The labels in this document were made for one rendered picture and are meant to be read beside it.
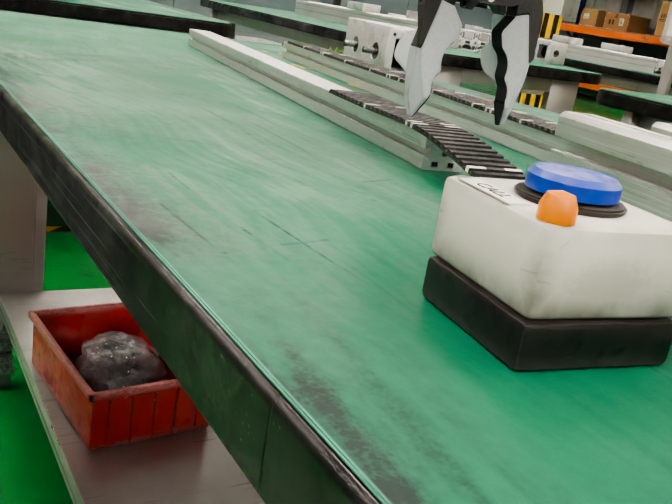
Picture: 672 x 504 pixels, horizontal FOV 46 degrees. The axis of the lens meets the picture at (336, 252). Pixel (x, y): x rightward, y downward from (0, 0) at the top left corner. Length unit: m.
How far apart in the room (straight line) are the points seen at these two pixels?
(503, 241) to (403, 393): 0.08
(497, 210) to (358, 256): 0.11
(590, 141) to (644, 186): 0.05
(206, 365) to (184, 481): 0.88
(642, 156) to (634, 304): 0.12
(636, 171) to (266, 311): 0.23
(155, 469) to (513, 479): 1.00
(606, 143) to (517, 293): 0.17
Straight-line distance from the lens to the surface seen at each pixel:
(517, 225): 0.32
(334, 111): 0.87
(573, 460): 0.27
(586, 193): 0.34
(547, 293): 0.31
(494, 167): 0.64
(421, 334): 0.34
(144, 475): 1.21
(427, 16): 0.64
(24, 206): 1.74
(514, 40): 0.69
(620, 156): 0.45
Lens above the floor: 0.91
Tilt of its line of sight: 18 degrees down
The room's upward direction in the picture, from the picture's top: 9 degrees clockwise
